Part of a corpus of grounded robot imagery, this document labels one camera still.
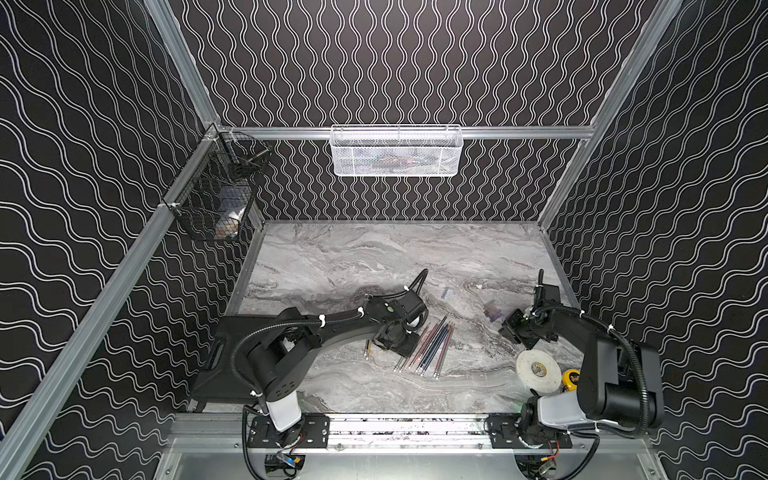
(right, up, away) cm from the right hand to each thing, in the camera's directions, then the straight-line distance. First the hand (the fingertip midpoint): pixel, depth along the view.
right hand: (503, 329), depth 92 cm
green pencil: (-33, -9, -6) cm, 34 cm away
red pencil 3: (-27, -5, -4) cm, 28 cm away
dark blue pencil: (-23, -7, -4) cm, 24 cm away
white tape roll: (+7, -10, -7) cm, 14 cm away
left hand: (-29, -3, -7) cm, 30 cm away
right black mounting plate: (-7, -21, -18) cm, 28 cm away
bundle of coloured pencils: (-41, -5, -1) cm, 41 cm away
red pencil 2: (-23, -3, -2) cm, 24 cm away
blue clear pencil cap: (-16, +11, +10) cm, 22 cm away
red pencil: (-19, -5, -4) cm, 20 cm away
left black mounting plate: (-54, -21, -18) cm, 61 cm away
